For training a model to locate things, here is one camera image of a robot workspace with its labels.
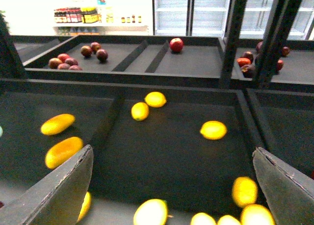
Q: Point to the yellow lemon back left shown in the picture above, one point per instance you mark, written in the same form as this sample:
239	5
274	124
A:
140	111

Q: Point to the black upper fruit tray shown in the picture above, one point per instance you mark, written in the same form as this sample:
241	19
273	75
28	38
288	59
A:
136	60

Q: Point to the yellow lemon near right finger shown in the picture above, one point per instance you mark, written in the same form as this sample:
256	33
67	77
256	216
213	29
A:
244	191

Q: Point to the yellow lemon middle right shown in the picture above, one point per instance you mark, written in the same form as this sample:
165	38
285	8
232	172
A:
213	130

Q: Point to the red apple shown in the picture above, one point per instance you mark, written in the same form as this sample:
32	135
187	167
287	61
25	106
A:
176	45

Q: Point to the red fruit in right tray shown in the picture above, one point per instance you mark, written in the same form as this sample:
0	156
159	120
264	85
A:
279	66
243	61
285	51

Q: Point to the yellow lemon back right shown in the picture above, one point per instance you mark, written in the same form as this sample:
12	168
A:
155	99

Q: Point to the yellow lemon bottom centre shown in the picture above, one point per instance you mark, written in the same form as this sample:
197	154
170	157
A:
151	212

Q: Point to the yellow fruit behind left finger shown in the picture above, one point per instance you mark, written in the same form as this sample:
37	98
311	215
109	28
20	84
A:
85	206

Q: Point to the dark fruit in right tray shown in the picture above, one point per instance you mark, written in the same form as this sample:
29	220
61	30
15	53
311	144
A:
248	70
248	55

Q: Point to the black fruit tray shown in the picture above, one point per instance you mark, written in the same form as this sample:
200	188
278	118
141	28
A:
297	74
163	156
136	60

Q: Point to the white grocery shelf with bottles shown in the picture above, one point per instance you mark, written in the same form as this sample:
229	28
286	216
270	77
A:
102	17

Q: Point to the yellow lemon bottom right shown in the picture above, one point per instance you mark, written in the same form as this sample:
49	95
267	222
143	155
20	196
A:
255	214

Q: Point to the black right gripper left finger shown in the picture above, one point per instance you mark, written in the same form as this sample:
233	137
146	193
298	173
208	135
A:
57	198

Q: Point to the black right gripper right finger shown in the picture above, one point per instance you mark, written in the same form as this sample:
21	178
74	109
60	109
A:
288	192

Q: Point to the yellow mango upper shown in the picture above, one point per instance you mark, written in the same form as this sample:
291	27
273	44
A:
57	124

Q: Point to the black shelf post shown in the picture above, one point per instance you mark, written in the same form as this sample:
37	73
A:
279	24

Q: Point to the yellow lemon bottom middle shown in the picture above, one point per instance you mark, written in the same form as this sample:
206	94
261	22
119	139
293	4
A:
202	219

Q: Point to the yellow mango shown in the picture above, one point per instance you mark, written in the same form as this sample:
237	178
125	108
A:
62	151
57	124

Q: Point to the dark red passion fruit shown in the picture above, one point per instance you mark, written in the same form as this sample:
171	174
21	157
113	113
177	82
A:
102	55
63	57
95	46
86	51
54	63
75	67
71	61
63	66

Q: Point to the glass door refrigerator cabinet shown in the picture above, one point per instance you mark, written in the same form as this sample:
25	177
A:
208	17

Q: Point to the yellow mango lower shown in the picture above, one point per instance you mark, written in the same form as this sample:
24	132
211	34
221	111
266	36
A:
62	151

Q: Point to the black lower fruit tray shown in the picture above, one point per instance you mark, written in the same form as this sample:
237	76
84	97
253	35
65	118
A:
163	156

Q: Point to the yellow lemon bottom small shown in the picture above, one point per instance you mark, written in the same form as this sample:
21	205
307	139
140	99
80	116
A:
228	220

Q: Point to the black right fruit tray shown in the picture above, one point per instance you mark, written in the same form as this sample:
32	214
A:
297	74

